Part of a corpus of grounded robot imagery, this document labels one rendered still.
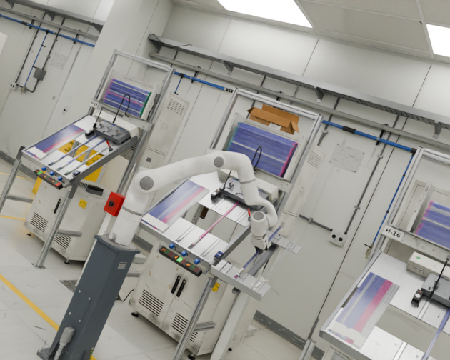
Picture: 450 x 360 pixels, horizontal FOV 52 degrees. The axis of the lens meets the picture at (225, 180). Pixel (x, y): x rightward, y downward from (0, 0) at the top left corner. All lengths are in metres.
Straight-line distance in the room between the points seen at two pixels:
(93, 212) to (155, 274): 0.89
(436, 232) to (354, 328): 0.76
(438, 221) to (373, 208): 1.68
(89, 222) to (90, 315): 1.64
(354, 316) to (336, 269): 1.96
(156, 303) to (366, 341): 1.58
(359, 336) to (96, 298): 1.37
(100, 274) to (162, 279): 1.03
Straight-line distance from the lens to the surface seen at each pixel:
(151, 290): 3.55
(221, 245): 3.00
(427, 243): 2.99
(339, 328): 2.64
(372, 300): 2.78
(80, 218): 4.11
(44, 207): 4.47
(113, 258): 2.49
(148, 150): 4.25
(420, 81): 4.83
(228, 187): 3.29
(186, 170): 2.48
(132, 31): 6.11
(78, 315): 2.63
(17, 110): 8.14
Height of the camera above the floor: 1.31
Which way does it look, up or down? 2 degrees down
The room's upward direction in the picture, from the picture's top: 24 degrees clockwise
